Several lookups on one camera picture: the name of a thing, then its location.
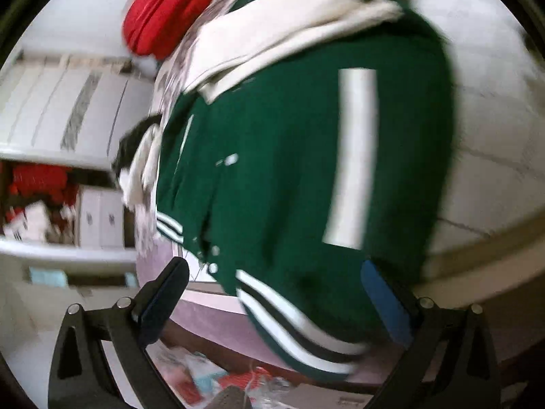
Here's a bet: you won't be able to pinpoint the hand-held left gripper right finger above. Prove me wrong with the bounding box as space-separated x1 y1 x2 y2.
360 259 502 409

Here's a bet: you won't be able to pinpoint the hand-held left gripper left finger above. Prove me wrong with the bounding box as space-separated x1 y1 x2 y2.
48 257 190 409

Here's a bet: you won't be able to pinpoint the green varsity jacket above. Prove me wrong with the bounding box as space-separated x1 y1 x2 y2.
155 0 455 382

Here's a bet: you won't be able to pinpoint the pile of clutter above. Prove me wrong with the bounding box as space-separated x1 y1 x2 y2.
155 344 377 409

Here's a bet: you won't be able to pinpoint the teal box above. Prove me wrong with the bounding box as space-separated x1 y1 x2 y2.
29 268 65 286

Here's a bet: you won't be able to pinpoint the white drawer box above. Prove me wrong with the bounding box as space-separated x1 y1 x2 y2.
79 187 129 248

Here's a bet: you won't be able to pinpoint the black and white garment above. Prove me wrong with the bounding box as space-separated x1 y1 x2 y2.
111 115 163 206

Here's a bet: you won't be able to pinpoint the red items on shelf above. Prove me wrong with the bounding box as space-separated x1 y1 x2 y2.
7 164 74 207

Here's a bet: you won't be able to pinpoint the white wardrobe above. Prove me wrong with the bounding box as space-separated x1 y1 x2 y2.
0 49 157 265

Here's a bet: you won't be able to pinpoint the floral patterned cloth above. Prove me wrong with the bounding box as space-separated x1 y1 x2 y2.
135 0 273 260

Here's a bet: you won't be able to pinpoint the red garment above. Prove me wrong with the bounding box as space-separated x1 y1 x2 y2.
123 0 219 61

